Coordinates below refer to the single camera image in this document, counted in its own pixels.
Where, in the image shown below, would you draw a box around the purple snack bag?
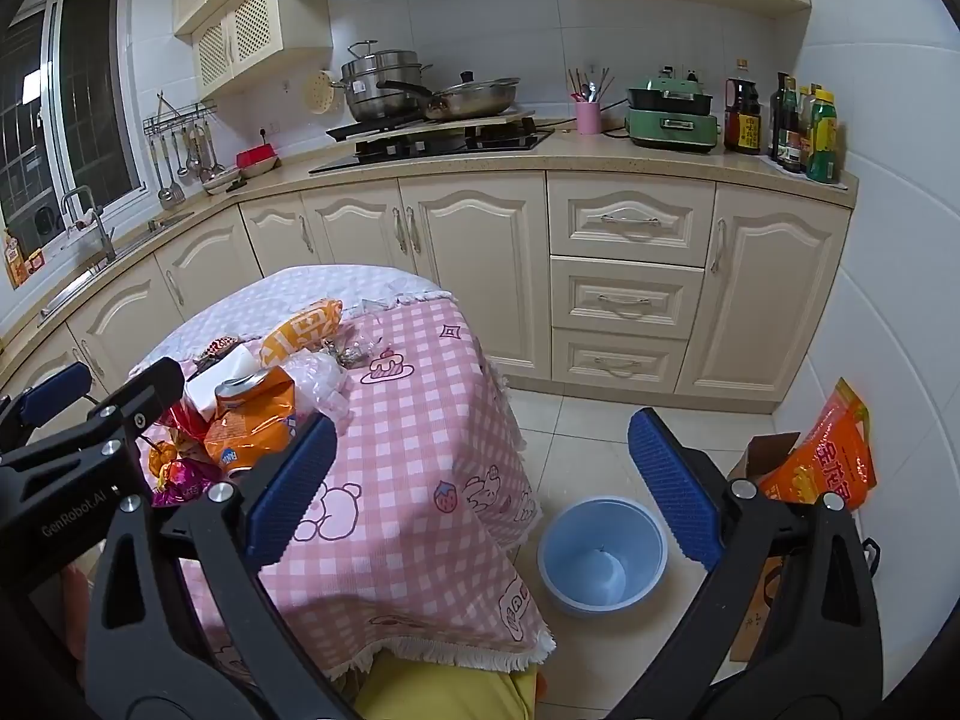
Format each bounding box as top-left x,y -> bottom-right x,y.
153,458 -> 221,507

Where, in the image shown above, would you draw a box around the orange soda can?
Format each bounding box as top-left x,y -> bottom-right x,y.
203,367 -> 298,476

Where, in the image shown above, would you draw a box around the light blue trash bin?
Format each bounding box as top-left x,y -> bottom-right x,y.
537,496 -> 669,617

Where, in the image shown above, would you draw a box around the kitchen window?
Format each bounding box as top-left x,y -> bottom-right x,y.
2,0 -> 142,255

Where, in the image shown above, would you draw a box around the brown cardboard box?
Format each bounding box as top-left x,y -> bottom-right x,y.
724,430 -> 804,664

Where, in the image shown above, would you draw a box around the white crumpled tissue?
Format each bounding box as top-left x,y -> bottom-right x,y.
184,344 -> 260,421

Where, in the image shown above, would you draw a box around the clear plastic wrapper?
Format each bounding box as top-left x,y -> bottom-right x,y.
280,349 -> 352,434

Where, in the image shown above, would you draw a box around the pink checkered tablecloth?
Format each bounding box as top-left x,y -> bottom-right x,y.
156,265 -> 555,678

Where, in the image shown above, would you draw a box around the orange rice bag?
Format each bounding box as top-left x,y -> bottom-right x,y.
760,379 -> 877,511

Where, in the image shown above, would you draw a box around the orange white snack bag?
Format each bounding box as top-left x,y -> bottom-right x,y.
259,299 -> 343,367

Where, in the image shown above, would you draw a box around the chrome sink faucet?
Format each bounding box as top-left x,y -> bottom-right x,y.
60,185 -> 117,262

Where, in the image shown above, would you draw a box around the black patterned tote bag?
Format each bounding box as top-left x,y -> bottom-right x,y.
861,538 -> 882,575

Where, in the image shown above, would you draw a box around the yellow cloth under table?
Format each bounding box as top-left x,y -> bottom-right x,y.
335,650 -> 545,720

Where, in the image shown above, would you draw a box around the cream base cabinets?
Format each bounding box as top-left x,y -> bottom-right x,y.
2,171 -> 853,413

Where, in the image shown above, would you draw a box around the hanging utensil rack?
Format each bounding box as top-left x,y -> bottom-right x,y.
142,91 -> 226,210

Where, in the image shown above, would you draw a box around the red container on counter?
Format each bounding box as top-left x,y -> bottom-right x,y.
236,143 -> 278,179

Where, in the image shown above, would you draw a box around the black gas stove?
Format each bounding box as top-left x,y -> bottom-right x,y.
308,117 -> 555,176

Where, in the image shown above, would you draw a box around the green labelled oil bottle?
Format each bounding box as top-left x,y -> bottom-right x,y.
807,88 -> 838,184

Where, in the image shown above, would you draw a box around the cream upper cabinet left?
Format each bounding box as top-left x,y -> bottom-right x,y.
174,0 -> 334,101

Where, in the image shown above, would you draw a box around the steel stock pot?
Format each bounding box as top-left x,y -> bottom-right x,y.
338,41 -> 431,124

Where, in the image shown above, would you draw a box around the dark soy sauce bottle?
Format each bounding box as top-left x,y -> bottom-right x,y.
724,76 -> 761,156

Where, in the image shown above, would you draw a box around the green electric grill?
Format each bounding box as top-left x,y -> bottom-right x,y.
625,75 -> 719,153

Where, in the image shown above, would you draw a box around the pink utensil cup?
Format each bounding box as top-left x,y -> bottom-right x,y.
574,101 -> 602,137

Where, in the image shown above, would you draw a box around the steel frying pan with lid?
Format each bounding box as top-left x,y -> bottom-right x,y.
377,76 -> 519,122

